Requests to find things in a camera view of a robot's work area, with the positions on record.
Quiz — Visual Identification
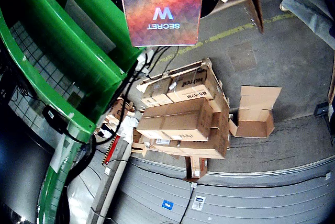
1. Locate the green metal shelf unit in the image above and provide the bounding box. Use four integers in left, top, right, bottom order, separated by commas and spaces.
0, 0, 147, 224

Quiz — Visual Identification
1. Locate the red holographic product box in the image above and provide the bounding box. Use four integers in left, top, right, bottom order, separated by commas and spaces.
119, 0, 204, 48

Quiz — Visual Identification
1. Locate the empty open cardboard box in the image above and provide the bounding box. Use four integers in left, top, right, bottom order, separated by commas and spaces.
229, 85, 283, 138

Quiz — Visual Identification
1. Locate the HUTER printed cardboard box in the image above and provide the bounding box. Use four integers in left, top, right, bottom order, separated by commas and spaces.
167, 65, 223, 104

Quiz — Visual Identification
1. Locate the wide flat cardboard box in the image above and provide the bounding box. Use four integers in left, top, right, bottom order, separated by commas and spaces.
132, 103, 231, 160

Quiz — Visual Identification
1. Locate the small black floor box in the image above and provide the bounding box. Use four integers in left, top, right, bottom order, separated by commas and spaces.
313, 102, 330, 117

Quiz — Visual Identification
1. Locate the crumpled white paper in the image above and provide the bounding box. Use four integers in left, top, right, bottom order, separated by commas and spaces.
115, 114, 141, 145

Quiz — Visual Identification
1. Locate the black cable bundle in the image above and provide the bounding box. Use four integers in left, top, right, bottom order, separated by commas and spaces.
62, 46, 181, 224

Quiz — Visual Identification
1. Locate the black device white label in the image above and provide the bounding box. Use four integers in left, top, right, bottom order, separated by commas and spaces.
41, 105, 69, 135

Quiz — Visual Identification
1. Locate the grey roll-up door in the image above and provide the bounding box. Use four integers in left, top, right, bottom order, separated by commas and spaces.
86, 154, 335, 224

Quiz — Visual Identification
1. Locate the narrow upright cardboard box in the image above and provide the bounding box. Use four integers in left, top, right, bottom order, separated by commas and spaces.
185, 155, 209, 180

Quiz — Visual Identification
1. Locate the large plain cardboard box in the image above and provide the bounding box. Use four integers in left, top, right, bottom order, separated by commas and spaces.
136, 97, 214, 142

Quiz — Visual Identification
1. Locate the white door label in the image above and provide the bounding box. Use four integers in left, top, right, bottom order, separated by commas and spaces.
192, 195, 207, 211

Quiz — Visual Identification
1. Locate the long beige cardboard tube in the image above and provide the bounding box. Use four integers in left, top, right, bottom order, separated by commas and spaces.
86, 140, 133, 224

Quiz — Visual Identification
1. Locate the grey sheet inside shelf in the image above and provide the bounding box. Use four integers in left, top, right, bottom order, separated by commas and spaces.
64, 0, 116, 53

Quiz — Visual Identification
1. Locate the red toothed strip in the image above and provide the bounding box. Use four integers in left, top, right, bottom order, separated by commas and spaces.
101, 134, 121, 166

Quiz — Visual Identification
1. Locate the small plain cardboard box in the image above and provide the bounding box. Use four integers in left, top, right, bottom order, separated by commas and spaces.
140, 77, 173, 107

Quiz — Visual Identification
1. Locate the blue door sticker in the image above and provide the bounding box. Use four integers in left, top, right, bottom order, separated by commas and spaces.
161, 199, 174, 211

